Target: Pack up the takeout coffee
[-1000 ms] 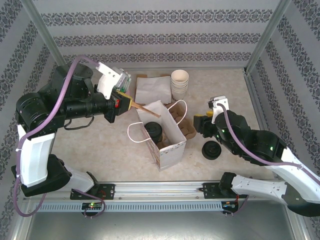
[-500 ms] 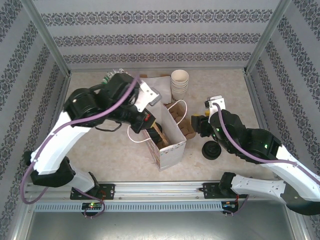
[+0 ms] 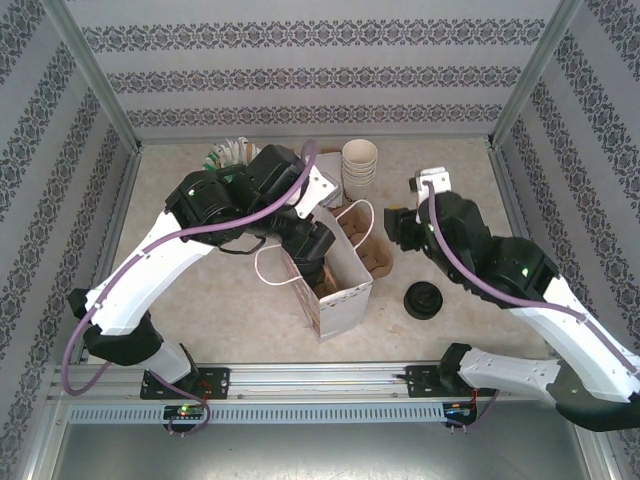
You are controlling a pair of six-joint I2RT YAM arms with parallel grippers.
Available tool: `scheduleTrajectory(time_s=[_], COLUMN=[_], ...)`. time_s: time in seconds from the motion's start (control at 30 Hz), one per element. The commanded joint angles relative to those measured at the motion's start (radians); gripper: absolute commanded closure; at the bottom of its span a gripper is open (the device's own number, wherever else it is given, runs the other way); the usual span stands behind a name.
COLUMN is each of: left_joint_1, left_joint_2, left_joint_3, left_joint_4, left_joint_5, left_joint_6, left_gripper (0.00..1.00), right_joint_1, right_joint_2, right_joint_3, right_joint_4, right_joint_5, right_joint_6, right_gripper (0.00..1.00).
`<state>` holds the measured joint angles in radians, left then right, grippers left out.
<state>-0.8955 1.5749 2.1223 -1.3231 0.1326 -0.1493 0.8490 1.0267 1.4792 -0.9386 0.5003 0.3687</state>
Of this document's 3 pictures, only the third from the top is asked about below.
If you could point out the brown pulp cup carrier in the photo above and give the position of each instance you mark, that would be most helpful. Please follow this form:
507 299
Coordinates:
377 255
330 282

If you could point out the patterned white paper bag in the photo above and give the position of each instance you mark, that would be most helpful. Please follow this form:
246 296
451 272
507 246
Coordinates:
345 260

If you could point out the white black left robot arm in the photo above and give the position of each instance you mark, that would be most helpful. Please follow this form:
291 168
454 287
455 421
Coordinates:
130 280

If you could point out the white printed paper cup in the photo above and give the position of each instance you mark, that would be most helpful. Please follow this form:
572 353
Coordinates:
359 189
359 183
359 172
359 178
359 152

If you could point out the brown tipped sachet stick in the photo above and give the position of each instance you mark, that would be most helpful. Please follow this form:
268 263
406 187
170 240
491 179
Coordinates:
244 147

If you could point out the black plastic cup lid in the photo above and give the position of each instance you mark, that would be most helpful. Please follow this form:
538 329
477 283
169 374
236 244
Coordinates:
422 300

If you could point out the small circuit board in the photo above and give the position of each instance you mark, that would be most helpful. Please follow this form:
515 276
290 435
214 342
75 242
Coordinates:
185 412
457 410

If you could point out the grey metal sheet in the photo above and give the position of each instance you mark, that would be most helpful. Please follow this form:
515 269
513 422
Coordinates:
320 455

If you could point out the aluminium frame side rail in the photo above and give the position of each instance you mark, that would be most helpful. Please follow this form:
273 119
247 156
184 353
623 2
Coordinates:
512 200
121 200

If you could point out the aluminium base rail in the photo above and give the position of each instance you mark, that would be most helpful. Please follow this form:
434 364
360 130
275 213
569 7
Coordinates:
320 382

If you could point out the aluminium frame post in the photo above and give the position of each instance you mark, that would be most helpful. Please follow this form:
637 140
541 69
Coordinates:
535 75
90 75

